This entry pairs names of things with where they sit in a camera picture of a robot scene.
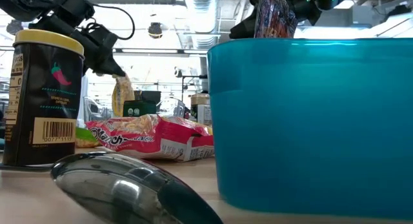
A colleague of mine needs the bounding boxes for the red ramen noodle packet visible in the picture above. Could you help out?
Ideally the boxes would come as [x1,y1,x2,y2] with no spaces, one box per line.
[85,114,216,163]

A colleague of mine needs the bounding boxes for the blue plastic bin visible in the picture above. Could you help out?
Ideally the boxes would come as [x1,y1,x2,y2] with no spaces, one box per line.
[206,37,413,220]

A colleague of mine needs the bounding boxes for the beige paper cup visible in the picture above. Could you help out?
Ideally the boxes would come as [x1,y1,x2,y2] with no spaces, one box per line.
[190,94,213,127]

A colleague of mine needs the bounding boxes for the brown taco mix packet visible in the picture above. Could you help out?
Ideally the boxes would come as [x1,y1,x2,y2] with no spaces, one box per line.
[254,0,298,39]

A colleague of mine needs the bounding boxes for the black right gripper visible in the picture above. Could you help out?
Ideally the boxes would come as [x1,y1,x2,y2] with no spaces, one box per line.
[229,0,323,40]

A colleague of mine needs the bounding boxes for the yellow noodle packet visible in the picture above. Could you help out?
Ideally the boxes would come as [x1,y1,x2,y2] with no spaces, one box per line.
[112,74,136,117]

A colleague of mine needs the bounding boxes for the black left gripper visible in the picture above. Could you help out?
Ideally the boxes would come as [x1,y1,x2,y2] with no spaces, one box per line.
[28,15,126,78]

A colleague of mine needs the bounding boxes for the silver air duct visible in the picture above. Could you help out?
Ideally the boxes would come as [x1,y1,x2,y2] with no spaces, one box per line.
[183,0,223,50]

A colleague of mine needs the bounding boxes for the brown spice can yellow lid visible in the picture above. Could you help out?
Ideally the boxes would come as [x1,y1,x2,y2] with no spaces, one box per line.
[2,29,85,168]

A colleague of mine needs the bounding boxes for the black screen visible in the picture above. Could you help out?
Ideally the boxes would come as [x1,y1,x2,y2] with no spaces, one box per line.
[134,90,161,102]

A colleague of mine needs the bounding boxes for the black ceiling lamp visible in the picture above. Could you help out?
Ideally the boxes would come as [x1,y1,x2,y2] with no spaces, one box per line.
[147,22,163,40]
[6,19,23,36]

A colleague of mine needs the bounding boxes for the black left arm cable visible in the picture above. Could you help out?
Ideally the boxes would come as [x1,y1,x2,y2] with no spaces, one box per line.
[85,3,136,41]

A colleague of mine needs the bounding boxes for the green snack packet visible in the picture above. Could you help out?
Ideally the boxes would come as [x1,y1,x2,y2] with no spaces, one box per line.
[76,127,100,149]

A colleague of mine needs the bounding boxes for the green spice tin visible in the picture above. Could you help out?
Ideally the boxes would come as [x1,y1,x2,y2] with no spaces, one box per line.
[122,99,158,117]

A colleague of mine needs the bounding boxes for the dark shiny metal spoon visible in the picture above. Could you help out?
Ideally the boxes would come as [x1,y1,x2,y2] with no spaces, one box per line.
[50,152,224,224]

